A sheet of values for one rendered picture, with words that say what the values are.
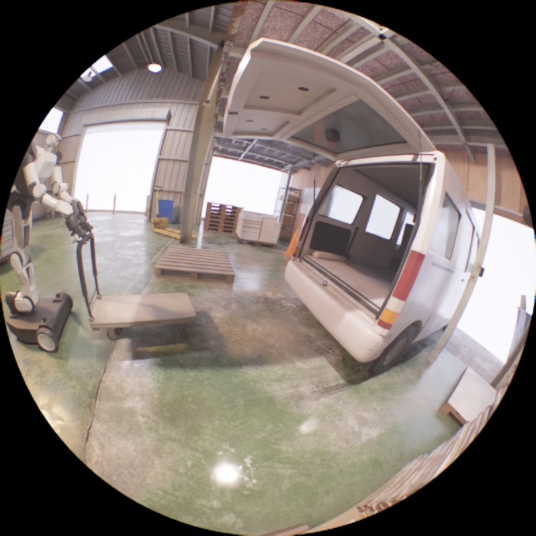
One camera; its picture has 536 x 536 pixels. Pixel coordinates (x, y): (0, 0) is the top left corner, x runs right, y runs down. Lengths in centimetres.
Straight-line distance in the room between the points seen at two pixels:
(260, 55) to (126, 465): 181
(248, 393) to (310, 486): 70
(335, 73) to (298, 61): 18
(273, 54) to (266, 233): 464
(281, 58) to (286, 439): 178
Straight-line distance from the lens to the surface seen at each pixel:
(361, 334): 127
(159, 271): 257
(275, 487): 111
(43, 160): 153
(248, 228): 495
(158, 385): 130
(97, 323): 152
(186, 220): 421
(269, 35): 236
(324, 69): 97
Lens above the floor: 107
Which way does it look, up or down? 18 degrees down
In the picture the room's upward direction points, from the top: 13 degrees clockwise
